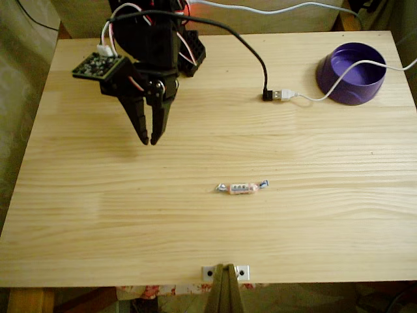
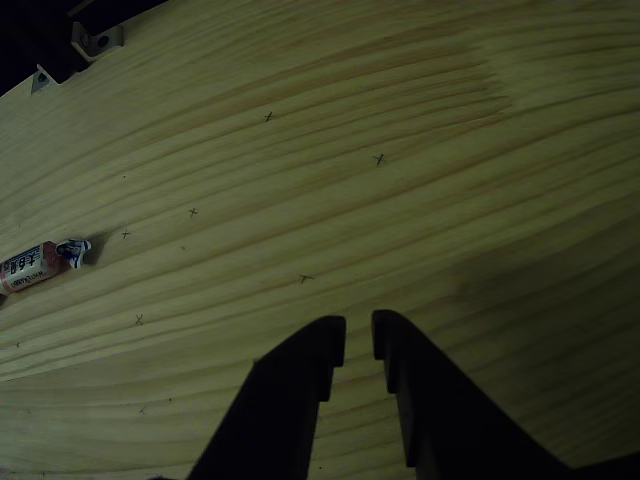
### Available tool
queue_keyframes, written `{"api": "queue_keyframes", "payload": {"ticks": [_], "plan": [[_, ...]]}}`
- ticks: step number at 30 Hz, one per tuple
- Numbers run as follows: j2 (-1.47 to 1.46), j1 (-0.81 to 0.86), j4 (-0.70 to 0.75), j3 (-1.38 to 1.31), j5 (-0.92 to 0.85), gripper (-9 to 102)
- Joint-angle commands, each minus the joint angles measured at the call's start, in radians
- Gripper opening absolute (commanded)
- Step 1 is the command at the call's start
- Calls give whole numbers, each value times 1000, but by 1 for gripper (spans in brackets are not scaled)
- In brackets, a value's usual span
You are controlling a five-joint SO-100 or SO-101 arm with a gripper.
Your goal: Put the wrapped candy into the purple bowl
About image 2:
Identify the small metal corner bracket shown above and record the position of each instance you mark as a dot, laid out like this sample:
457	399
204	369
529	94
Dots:
39	82
85	42

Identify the white red blue candy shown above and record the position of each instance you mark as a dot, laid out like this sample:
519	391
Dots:
30	267

